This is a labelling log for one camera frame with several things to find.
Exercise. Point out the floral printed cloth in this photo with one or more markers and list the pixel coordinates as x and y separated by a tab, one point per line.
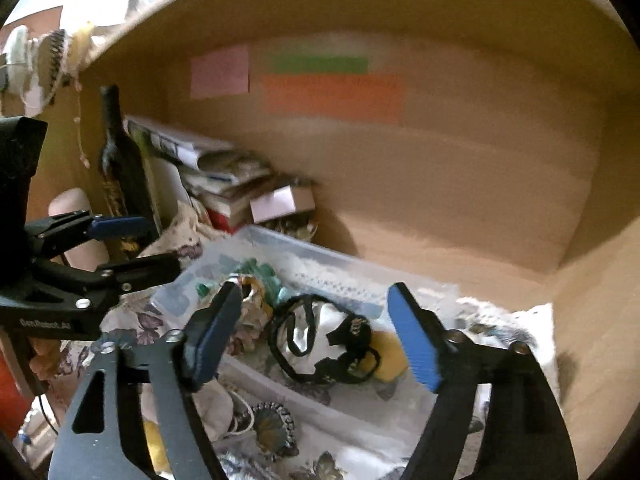
150	320

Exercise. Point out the beige roll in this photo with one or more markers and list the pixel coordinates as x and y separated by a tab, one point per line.
70	205

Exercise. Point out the pink paper note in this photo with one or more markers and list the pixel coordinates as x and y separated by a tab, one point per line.
220	72

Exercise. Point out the small cardboard box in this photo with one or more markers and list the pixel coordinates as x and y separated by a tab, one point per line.
280	202

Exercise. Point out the dark wine bottle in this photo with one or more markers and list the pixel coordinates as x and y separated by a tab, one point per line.
122	160

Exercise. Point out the green and gold accessories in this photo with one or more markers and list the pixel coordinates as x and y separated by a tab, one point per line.
260	270

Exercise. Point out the ornate metal brooch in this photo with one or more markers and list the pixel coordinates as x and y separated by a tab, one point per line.
272	427

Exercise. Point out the patterned fabric pouch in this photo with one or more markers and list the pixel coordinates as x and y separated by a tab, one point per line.
252	310

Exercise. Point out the black elastic headband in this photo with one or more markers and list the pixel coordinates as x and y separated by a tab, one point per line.
300	375

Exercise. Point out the green paper strip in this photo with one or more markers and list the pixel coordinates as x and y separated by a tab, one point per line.
320	64

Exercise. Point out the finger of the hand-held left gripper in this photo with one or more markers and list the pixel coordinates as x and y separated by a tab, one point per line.
145	270
117	227

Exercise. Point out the stack of magazines and books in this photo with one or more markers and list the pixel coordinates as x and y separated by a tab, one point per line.
215	170

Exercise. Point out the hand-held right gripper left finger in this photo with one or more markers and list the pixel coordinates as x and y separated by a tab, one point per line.
214	337

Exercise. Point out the white lace cloth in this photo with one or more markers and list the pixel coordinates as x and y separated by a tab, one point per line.
525	325

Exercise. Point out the white plush toy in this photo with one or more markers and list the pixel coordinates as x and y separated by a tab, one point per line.
17	45

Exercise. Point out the white fabric piece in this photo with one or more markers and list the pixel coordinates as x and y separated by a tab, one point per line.
327	325

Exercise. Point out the yellow soft toy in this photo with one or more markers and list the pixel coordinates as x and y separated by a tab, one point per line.
392	360

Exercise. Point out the red cloth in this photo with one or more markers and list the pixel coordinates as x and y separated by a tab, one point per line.
11	390

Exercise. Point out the wooden cabinet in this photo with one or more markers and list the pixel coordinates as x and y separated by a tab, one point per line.
450	185

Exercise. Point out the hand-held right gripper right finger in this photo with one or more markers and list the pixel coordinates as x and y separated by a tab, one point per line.
414	342

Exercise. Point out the clear plastic storage box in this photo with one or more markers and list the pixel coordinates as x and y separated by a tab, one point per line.
360	280

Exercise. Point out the orange paper sheet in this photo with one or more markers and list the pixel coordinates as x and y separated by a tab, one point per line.
332	99

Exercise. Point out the striped knitted item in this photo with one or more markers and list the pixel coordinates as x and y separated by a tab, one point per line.
51	62

